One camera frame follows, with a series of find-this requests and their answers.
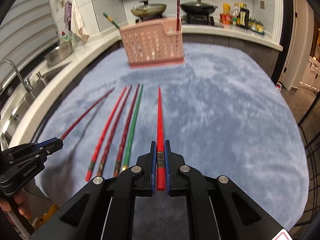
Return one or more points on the black wok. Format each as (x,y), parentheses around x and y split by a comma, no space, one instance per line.
(198,8)

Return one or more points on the green chopstick in basket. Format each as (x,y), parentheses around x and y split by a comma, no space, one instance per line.
(111,20)

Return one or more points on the maroon chopstick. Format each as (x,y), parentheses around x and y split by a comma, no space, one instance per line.
(112,132)

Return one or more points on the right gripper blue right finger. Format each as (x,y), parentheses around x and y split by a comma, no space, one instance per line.
(167,165)

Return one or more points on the dark soy sauce bottle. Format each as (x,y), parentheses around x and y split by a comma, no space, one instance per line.
(243,17)

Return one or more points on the kitchen faucet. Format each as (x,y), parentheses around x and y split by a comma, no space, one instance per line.
(25,82)

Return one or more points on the red chopstick in basket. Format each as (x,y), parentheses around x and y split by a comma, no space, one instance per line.
(178,15)

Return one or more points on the clear oil bottle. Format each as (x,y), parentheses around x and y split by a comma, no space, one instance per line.
(235,13)

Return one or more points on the red snack packet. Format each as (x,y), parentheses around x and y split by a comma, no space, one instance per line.
(225,17)

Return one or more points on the green dish soap bottle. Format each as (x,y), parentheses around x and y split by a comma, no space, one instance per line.
(65,38)

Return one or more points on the steel sink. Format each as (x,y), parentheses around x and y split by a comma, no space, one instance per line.
(20,101)

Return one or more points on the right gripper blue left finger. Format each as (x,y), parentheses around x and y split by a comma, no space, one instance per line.
(152,167)

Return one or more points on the pink perforated utensil basket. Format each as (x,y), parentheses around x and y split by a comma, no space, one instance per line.
(153,43)

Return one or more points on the gas stove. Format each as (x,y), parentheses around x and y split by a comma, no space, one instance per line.
(186,19)

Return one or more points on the steel colander bowl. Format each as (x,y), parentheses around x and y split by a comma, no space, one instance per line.
(59,53)

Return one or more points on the purple hanging cloth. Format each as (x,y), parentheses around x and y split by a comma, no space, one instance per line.
(67,14)

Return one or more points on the lidded olive pan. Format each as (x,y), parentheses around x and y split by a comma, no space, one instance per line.
(149,10)

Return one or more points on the blue-grey fleece table mat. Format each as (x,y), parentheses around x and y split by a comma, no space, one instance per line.
(221,111)

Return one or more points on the hanging white towel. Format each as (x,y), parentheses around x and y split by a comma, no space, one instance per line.
(77,24)

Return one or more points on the dark red chopstick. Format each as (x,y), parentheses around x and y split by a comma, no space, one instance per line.
(70,128)
(124,135)

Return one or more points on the bright red chopstick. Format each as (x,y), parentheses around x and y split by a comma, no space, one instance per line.
(160,146)

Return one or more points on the small jars tray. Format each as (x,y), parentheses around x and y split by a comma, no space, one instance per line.
(256,26)

